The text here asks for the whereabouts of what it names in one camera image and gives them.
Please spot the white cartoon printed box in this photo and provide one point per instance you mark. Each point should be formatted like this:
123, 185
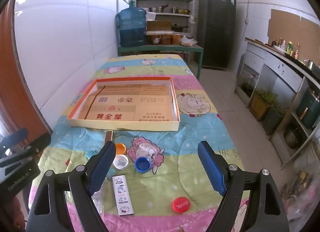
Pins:
122, 194

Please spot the green plastic bottle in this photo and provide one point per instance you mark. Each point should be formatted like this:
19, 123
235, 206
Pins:
290, 48

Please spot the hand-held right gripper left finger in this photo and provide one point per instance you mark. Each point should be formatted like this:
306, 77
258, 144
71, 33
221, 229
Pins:
102, 167

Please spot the glass oil jug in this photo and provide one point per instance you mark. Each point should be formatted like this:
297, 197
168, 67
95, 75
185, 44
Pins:
248, 86

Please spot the green planter box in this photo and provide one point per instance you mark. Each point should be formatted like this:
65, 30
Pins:
273, 122

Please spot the brown cardboard box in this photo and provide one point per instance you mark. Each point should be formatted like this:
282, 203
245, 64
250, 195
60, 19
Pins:
159, 26

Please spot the metal kettle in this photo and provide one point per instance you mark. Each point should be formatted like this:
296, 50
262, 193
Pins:
308, 64

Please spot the person's left hand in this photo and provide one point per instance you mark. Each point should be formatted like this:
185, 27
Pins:
16, 212

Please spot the dark green kitchen appliance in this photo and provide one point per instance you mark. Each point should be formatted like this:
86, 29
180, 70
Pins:
308, 109

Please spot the orange bottle cap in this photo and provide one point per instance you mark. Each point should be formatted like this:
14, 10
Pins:
121, 149

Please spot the brass basin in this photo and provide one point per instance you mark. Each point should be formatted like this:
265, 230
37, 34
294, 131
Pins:
184, 11

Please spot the yellow planter box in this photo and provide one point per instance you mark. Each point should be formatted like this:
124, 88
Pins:
260, 107

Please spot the large blue water jug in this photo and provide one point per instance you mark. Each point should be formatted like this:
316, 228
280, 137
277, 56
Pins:
131, 26

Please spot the white foam box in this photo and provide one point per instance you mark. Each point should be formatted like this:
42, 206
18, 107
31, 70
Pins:
151, 16

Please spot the shallow orange-rimmed cardboard tray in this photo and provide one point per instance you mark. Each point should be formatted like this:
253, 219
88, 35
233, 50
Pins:
125, 124

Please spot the green metal table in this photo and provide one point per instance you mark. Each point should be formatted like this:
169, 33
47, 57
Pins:
160, 48

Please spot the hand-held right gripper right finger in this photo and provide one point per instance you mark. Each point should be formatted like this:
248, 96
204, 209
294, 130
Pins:
212, 169

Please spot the brown wooden door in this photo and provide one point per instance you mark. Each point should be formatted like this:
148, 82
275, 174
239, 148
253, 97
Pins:
17, 84

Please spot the printed cardboard liner sheet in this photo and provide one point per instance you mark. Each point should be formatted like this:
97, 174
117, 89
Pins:
150, 107

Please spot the white bottle cap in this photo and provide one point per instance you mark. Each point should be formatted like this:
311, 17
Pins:
120, 162

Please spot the jar of orange preserves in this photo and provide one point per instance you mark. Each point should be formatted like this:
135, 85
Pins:
166, 39
153, 39
177, 39

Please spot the blue bottle cap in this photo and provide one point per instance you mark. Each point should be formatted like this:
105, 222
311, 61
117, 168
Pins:
143, 164

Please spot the cardboard sheets on wall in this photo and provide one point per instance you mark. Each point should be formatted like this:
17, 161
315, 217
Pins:
285, 24

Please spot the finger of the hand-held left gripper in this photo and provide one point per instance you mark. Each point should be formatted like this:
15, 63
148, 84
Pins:
17, 154
15, 136

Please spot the red bottle cap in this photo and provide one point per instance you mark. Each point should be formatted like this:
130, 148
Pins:
180, 204

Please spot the white kitchen counter cabinet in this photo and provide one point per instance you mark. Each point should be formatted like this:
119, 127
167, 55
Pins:
280, 69

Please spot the dark grey refrigerator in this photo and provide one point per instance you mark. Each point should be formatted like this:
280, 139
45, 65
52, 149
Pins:
216, 29

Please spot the brown rectangular box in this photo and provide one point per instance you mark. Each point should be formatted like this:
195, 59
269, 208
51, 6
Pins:
109, 137

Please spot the steel cooking pot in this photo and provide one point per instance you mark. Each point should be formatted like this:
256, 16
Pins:
155, 10

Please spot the plastic bag of food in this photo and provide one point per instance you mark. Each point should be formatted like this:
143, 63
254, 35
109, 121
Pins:
188, 41

